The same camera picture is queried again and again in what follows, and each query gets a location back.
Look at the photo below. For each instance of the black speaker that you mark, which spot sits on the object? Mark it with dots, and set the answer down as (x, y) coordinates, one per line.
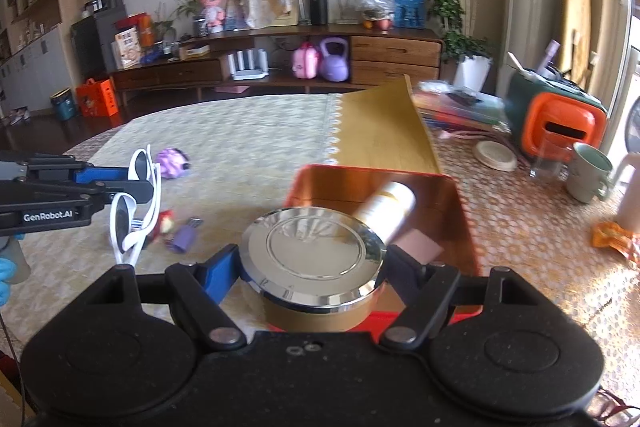
(316, 9)

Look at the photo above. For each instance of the pale green mug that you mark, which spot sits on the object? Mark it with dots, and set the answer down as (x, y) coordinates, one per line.
(590, 174)

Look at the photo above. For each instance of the small colourful toy figure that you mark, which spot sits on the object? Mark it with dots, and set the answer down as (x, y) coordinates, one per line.
(165, 223)

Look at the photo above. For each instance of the pink doll figure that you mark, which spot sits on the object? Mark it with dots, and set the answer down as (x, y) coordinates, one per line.
(215, 9)

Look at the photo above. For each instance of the wooden tv cabinet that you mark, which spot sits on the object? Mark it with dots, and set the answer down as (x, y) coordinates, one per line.
(395, 52)

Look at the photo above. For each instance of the teal bucket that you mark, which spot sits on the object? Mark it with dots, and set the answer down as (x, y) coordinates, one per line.
(64, 104)

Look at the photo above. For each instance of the red tin box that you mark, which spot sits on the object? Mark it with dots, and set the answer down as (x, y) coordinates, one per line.
(325, 187)

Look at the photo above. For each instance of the pink toy case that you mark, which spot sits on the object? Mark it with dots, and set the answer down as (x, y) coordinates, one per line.
(305, 62)

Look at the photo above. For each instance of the orange green desk organizer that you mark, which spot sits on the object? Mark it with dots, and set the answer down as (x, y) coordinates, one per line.
(555, 117)

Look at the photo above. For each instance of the dark packet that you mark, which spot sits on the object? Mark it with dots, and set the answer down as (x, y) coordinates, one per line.
(463, 96)

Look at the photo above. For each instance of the white round lid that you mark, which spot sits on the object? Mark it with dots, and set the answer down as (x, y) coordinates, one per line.
(495, 155)

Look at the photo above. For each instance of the clear drinking glass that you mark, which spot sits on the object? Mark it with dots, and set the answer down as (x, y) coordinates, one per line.
(550, 157)

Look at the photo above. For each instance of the stack of books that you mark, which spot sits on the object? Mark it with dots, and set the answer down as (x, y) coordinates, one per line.
(460, 109)

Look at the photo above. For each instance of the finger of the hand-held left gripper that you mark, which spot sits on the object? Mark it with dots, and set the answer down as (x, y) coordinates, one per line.
(127, 190)
(92, 174)

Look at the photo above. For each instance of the person's left hand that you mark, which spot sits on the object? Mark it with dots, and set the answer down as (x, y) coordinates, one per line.
(7, 279)

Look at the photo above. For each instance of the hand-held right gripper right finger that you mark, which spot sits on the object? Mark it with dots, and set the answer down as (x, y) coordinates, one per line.
(406, 273)

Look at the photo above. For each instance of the pink paper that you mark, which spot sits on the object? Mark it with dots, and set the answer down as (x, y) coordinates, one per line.
(232, 90)

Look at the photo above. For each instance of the white plastic bottle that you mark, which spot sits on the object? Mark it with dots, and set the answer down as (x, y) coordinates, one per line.
(390, 209)

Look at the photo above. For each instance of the black cabinet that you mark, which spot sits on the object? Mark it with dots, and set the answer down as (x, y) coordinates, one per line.
(97, 42)

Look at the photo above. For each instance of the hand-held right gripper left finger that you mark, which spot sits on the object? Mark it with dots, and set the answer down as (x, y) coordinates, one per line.
(220, 268)

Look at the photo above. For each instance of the potted orchid plant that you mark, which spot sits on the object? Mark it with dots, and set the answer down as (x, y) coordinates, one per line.
(192, 14)

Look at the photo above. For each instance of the round silver tin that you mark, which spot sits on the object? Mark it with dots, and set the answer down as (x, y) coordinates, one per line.
(310, 252)

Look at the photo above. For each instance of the orange box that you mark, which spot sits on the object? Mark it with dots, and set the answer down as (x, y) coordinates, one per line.
(142, 29)

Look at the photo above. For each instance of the pink plastic utensil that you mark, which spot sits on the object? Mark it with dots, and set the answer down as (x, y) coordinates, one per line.
(462, 135)

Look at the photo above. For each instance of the white stick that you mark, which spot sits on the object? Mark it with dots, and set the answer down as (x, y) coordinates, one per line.
(516, 62)

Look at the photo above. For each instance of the purple spiky toy figure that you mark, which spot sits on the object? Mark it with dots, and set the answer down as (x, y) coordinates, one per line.
(172, 162)

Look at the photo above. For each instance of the small potted plant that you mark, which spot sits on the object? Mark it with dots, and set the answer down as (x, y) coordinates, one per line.
(162, 32)

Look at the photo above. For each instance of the orange snack packet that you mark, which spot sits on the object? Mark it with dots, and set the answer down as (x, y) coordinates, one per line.
(617, 238)

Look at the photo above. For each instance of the white brown snack box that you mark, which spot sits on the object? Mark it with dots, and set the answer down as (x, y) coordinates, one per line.
(127, 49)

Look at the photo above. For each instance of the pink notepad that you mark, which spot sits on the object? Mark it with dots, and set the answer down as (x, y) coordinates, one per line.
(421, 248)

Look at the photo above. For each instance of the white framed sunglasses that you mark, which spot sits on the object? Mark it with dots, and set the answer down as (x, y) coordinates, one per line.
(146, 227)

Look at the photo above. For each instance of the white washing machine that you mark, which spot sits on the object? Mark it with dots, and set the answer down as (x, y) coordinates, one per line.
(634, 122)

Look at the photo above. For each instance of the cream flat box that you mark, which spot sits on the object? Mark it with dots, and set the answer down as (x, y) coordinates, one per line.
(195, 51)

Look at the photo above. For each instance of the white router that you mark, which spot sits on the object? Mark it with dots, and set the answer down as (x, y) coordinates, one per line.
(247, 67)

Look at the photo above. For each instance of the white thermos cup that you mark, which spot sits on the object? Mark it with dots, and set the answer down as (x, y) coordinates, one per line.
(628, 197)

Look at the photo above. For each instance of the purple usb stick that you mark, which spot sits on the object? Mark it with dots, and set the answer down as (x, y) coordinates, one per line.
(185, 235)

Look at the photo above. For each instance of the purple tube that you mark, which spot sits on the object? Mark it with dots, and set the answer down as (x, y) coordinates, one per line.
(547, 57)

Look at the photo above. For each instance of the yellow table runner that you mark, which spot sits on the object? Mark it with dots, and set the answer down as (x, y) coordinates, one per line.
(380, 132)

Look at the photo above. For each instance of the cream quilted table cloth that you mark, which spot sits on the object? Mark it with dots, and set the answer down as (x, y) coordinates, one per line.
(225, 147)

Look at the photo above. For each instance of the silver upright device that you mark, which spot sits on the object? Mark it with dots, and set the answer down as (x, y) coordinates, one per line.
(301, 9)

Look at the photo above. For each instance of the orange gift bag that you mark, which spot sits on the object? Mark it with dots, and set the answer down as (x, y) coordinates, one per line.
(97, 99)

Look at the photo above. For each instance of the purple kettlebell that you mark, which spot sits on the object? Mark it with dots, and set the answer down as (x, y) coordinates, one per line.
(334, 64)

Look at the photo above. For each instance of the white low cabinet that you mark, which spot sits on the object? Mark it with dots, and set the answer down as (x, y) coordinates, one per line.
(30, 72)

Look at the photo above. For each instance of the plastic bag of fruit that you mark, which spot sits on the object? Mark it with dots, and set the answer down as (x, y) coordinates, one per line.
(375, 9)

